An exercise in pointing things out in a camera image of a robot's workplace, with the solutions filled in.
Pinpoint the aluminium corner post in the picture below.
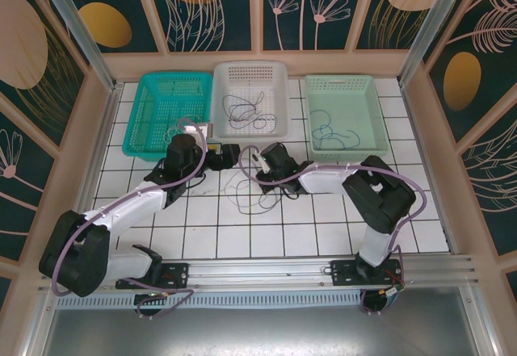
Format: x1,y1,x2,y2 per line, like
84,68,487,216
397,0,465,85
32,0,124,93

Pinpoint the arm lilac cable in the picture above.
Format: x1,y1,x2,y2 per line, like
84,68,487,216
51,116,212,321
238,144,428,316

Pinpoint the left arm lilac cable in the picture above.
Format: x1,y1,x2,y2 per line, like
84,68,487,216
51,116,212,321

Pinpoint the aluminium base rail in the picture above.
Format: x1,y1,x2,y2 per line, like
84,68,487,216
38,255,480,293

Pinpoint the teal perforated basket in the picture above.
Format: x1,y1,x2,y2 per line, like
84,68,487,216
122,72,214,158

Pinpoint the mint green perforated basket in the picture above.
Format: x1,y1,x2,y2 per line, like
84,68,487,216
303,74,392,157

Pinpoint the green circuit board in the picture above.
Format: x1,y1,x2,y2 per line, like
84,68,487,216
379,285,406,303

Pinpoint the aluminium side rail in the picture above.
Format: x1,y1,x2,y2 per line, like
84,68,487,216
72,83,124,252
399,82,460,253

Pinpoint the grey slotted cable duct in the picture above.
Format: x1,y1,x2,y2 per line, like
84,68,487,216
52,293,364,312

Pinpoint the purple cable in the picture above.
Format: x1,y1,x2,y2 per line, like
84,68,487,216
220,90,279,132
236,178,284,216

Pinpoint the grey metal sheet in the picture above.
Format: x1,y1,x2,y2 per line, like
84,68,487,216
38,307,498,356

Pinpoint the right arm lilac cable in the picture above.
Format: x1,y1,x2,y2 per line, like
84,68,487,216
238,144,428,316

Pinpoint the white perforated basket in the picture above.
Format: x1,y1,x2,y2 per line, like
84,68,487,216
212,61,292,140

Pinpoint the blue cable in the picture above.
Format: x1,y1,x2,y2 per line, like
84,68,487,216
310,109,361,151

